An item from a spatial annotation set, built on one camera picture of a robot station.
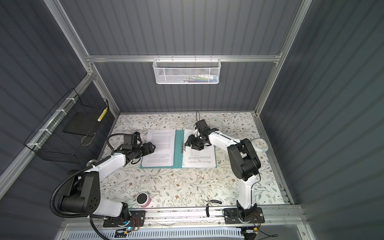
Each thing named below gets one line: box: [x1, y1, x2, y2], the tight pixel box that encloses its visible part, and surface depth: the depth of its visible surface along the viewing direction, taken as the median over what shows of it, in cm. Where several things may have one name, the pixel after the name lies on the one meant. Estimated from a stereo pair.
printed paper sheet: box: [141, 128, 176, 167], surface depth 101 cm
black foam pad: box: [62, 108, 102, 136], surface depth 78 cm
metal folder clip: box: [181, 141, 186, 154], surface depth 103 cm
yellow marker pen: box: [97, 107, 108, 122], surface depth 83 cm
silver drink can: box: [86, 159, 99, 167], surface depth 80 cm
